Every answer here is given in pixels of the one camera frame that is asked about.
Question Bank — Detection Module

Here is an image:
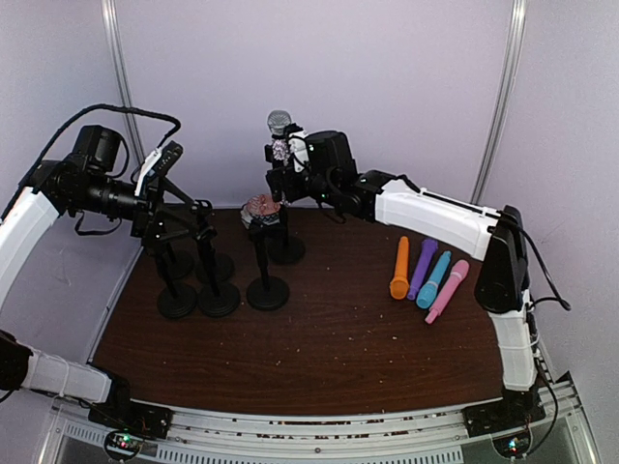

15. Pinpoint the front aluminium rail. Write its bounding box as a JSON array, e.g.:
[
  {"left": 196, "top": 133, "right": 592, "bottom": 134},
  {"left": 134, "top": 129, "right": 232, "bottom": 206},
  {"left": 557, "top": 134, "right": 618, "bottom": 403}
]
[{"left": 47, "top": 371, "right": 596, "bottom": 464}]

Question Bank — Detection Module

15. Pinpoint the orange microphone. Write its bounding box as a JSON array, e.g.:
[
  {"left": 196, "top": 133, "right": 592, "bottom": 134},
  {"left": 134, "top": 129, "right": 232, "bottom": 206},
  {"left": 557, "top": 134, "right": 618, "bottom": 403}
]
[{"left": 389, "top": 236, "right": 410, "bottom": 300}]

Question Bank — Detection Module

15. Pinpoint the right aluminium frame post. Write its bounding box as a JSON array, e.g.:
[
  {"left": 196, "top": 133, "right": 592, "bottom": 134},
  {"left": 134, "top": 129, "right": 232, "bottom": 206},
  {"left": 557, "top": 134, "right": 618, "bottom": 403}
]
[{"left": 470, "top": 0, "right": 529, "bottom": 205}]

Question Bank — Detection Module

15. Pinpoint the silver rhinestone microphone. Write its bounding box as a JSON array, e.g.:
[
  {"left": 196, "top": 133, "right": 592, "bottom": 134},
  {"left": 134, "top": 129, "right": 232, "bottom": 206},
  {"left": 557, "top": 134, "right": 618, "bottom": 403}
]
[{"left": 266, "top": 109, "right": 297, "bottom": 209}]

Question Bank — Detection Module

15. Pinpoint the purple microphone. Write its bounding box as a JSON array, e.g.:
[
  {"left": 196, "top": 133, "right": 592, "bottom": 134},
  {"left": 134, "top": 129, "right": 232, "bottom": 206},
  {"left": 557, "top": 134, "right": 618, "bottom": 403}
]
[{"left": 407, "top": 238, "right": 438, "bottom": 301}]

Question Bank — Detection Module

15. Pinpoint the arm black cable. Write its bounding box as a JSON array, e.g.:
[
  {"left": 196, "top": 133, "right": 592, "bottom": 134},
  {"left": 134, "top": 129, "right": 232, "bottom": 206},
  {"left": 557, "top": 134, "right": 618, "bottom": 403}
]
[
  {"left": 396, "top": 173, "right": 573, "bottom": 455},
  {"left": 18, "top": 102, "right": 183, "bottom": 194}
]

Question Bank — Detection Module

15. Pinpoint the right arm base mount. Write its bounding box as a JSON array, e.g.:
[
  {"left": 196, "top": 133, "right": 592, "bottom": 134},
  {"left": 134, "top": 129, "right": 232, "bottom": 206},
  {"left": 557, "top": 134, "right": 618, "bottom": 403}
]
[{"left": 462, "top": 400, "right": 546, "bottom": 460}]

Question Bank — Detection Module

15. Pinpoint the purple microphone's black stand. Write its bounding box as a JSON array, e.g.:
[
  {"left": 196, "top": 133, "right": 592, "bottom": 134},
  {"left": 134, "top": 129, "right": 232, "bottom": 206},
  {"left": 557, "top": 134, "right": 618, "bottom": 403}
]
[{"left": 162, "top": 250, "right": 194, "bottom": 279}]

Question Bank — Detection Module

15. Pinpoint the blue microphone's black stand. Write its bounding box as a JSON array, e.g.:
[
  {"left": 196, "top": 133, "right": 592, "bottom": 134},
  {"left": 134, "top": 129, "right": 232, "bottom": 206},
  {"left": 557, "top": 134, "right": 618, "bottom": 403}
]
[{"left": 189, "top": 197, "right": 236, "bottom": 283}]

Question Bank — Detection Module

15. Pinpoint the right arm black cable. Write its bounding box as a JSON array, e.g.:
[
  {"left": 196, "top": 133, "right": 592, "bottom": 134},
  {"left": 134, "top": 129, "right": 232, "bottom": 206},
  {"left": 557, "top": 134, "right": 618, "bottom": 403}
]
[{"left": 396, "top": 173, "right": 573, "bottom": 455}]

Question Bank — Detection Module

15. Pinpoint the aluminium frame post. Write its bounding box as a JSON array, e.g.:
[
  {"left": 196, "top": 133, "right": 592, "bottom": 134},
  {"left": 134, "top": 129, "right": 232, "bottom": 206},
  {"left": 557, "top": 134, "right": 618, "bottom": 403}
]
[
  {"left": 101, "top": 0, "right": 145, "bottom": 164},
  {"left": 470, "top": 0, "right": 529, "bottom": 205}
]

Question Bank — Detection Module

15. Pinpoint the blue microphone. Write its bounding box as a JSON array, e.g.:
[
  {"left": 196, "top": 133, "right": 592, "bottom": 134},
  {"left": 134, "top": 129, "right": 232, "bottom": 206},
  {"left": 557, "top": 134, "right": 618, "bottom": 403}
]
[{"left": 416, "top": 250, "right": 452, "bottom": 309}]

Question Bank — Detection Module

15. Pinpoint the pink microphone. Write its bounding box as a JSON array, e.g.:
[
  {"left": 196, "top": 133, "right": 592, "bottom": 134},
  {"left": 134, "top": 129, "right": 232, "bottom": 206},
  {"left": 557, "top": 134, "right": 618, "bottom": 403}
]
[{"left": 425, "top": 259, "right": 470, "bottom": 325}]

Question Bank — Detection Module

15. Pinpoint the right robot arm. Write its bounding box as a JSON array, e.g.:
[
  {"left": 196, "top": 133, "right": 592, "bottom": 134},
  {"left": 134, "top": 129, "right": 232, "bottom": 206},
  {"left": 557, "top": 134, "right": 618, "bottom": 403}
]
[{"left": 265, "top": 125, "right": 537, "bottom": 427}]

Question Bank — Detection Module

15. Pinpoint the pink microphone's black stand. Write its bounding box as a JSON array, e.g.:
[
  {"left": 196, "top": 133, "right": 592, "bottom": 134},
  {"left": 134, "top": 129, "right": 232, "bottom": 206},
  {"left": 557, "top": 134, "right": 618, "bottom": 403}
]
[{"left": 246, "top": 221, "right": 290, "bottom": 311}]

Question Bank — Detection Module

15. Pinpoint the rhinestone microphone's black stand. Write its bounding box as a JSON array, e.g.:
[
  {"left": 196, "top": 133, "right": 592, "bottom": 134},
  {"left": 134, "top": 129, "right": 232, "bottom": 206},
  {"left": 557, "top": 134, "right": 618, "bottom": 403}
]
[{"left": 262, "top": 143, "right": 307, "bottom": 266}]

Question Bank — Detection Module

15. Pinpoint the left aluminium frame post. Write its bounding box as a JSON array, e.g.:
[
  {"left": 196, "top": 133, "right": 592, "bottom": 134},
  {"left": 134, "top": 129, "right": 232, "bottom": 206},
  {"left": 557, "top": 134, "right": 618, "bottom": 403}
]
[{"left": 101, "top": 0, "right": 145, "bottom": 164}]

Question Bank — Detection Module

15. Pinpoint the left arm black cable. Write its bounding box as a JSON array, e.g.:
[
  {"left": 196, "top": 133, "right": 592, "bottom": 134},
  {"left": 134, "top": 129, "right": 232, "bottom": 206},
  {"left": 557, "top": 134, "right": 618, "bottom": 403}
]
[{"left": 18, "top": 102, "right": 183, "bottom": 194}]

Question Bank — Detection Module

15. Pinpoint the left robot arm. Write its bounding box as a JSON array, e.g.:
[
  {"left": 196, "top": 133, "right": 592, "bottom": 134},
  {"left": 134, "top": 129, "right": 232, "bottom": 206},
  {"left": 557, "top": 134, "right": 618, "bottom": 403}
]
[{"left": 1, "top": 125, "right": 199, "bottom": 429}]

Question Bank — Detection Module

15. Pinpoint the orange microphone's black stand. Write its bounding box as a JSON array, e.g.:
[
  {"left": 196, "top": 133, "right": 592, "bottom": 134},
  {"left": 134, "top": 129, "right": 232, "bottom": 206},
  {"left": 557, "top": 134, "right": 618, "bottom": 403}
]
[{"left": 195, "top": 225, "right": 241, "bottom": 318}]

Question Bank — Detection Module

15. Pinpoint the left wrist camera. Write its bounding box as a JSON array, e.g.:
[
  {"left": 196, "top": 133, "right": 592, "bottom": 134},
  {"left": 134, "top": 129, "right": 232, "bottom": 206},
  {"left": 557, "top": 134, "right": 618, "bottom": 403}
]
[{"left": 134, "top": 141, "right": 184, "bottom": 197}]

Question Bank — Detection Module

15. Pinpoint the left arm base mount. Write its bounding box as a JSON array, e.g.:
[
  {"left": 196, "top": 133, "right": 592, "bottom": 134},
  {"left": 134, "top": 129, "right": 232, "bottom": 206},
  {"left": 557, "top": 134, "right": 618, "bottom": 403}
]
[{"left": 86, "top": 402, "right": 173, "bottom": 463}]

